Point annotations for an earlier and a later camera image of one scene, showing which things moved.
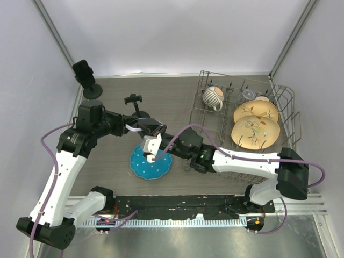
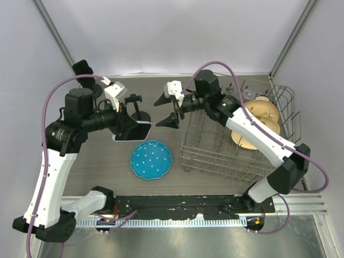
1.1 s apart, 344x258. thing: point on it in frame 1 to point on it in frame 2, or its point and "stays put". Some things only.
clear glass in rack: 248,94 stays put
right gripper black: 160,130 to 171,121
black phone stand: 133,98 stays put
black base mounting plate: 186,206 stays put
